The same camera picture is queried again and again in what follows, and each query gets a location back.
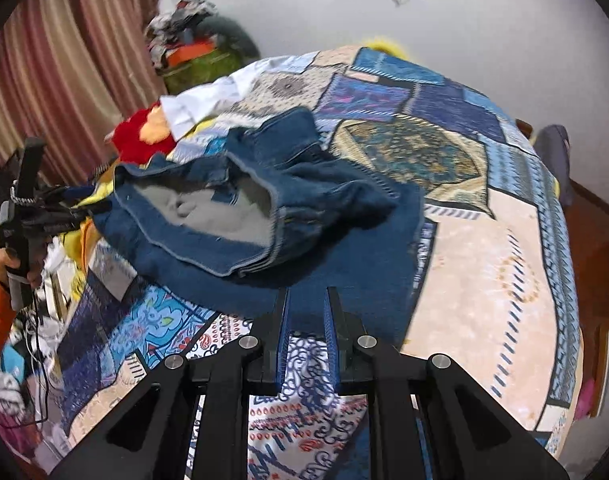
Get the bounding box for patchwork patterned bedspread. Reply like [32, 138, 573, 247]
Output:
[62, 46, 582, 456]

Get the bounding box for red and orange plush blanket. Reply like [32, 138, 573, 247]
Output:
[111, 102, 176, 165]

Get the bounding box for dark grey cloth beside bed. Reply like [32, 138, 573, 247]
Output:
[533, 125, 573, 208]

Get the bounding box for striped pink curtain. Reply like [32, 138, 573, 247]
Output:
[0, 0, 166, 183]

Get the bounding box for blue denim jeans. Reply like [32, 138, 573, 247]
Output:
[94, 107, 423, 344]

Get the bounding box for white shirt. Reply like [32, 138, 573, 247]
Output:
[160, 76, 249, 141]

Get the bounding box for left hand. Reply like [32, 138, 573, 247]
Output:
[0, 248, 45, 288]

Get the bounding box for yellow plush blanket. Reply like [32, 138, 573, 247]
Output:
[60, 159, 119, 301]

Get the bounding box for pile of clothes in corner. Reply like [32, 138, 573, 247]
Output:
[145, 0, 260, 96]

